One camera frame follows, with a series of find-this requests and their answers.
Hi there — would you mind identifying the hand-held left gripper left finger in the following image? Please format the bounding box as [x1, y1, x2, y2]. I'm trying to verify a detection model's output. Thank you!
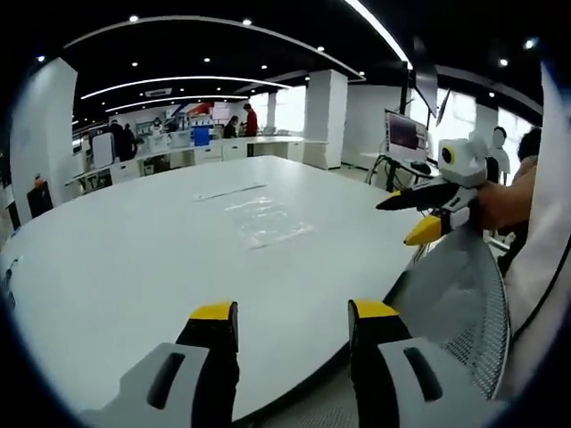
[79, 300, 241, 428]

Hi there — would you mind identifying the black office chair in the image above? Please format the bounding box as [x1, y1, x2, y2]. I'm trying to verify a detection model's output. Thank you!
[25, 177, 55, 219]

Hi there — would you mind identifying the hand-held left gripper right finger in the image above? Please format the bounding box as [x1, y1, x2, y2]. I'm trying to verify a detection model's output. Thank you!
[347, 298, 509, 428]

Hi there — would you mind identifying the white square pillar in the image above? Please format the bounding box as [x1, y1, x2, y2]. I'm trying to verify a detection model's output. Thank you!
[302, 68, 349, 170]

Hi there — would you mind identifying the white appliance box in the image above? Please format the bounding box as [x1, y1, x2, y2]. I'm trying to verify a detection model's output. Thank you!
[90, 133, 116, 169]

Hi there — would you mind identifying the white counter desk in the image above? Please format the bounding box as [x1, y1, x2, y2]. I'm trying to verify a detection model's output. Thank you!
[66, 135, 306, 188]

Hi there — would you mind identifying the grey mesh office chair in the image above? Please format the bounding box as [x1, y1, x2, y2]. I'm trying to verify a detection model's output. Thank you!
[384, 222, 510, 400]

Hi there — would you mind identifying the person's right hand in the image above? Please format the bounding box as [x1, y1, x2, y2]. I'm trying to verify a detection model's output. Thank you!
[469, 173, 536, 234]

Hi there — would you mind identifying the computer monitor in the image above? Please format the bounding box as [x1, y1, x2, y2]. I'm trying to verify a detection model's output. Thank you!
[384, 109, 430, 158]

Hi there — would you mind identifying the clear plastic food packaging bag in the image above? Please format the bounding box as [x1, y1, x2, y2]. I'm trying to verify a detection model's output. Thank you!
[225, 195, 316, 251]

